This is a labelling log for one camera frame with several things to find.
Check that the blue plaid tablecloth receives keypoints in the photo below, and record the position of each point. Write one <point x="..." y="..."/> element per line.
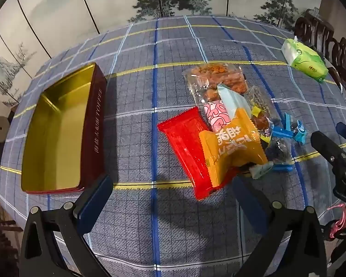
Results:
<point x="150" y="230"/>

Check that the orange snack packet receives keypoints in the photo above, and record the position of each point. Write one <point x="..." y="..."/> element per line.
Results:
<point x="233" y="147"/>

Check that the yellow clear snack packet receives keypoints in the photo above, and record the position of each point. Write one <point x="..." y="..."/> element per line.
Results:
<point x="259" y="119"/>

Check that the round stone disc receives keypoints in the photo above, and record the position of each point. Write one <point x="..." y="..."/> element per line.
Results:
<point x="0" y="128"/>

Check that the painted folding screen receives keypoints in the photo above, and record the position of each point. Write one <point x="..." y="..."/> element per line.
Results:
<point x="103" y="0"/>

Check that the silver speckled snack packet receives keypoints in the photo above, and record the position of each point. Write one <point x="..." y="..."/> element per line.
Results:
<point x="259" y="98"/>

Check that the light blue cracker packet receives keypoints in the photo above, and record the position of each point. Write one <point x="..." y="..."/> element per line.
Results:
<point x="232" y="101"/>

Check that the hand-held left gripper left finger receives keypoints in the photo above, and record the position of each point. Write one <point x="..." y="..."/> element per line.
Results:
<point x="96" y="200"/>

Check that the green tissue pack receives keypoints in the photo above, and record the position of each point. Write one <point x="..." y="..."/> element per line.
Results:
<point x="304" y="60"/>

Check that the pink snack packet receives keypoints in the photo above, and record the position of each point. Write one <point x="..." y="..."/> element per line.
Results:
<point x="216" y="115"/>

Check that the light blue candy packet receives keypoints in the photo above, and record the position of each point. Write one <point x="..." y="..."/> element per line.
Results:
<point x="300" y="131"/>

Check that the red tin box gold inside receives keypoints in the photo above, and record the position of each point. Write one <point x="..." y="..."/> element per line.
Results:
<point x="60" y="121"/>

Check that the red snack packet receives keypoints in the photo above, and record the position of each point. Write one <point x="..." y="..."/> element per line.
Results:
<point x="184" y="150"/>

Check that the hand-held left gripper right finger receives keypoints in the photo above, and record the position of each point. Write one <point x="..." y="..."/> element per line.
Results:
<point x="249" y="205"/>

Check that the clear bag of fried twists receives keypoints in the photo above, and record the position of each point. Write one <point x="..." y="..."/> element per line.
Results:
<point x="216" y="76"/>
<point x="210" y="93"/>

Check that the pale teal candy packet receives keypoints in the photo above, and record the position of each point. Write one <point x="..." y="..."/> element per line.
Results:
<point x="261" y="170"/>

